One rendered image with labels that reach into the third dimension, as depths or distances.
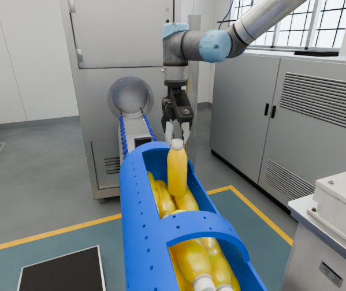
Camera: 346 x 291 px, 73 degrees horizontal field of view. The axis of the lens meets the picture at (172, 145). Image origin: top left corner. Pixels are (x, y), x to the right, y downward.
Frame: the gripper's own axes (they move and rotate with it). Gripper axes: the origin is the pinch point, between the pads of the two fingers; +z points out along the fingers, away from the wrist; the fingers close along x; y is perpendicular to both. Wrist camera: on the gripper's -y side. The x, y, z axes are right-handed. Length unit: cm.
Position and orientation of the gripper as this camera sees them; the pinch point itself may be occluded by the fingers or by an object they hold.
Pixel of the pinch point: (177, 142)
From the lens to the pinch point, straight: 77.4
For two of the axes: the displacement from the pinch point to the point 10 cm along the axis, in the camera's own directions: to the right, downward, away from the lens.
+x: -9.7, 1.0, -2.1
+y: -2.4, -4.1, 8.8
